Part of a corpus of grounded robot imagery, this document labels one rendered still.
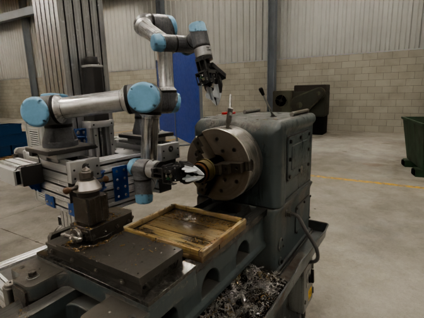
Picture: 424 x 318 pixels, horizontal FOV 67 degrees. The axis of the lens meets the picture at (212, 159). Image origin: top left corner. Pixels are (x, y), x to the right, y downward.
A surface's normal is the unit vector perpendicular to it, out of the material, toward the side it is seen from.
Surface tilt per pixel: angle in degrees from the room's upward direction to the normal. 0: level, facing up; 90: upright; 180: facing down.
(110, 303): 0
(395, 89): 90
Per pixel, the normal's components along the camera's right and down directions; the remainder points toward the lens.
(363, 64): -0.51, 0.19
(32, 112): -0.10, 0.22
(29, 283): -0.03, -0.98
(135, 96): 0.16, 0.19
